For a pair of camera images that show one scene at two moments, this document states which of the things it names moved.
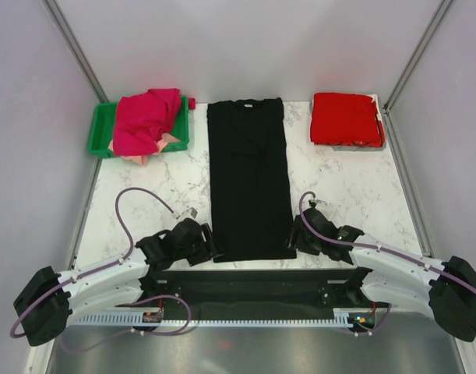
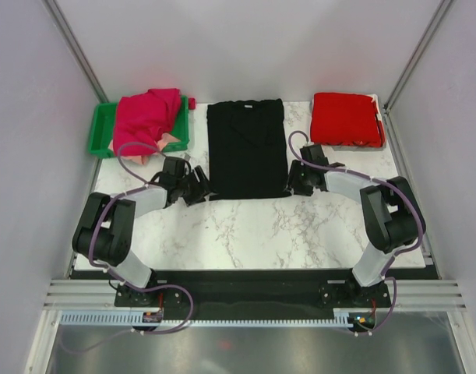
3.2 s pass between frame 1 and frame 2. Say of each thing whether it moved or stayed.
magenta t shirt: stayed
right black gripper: moved
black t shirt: moved
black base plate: stayed
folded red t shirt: stayed
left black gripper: moved
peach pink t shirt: stayed
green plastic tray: stayed
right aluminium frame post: stayed
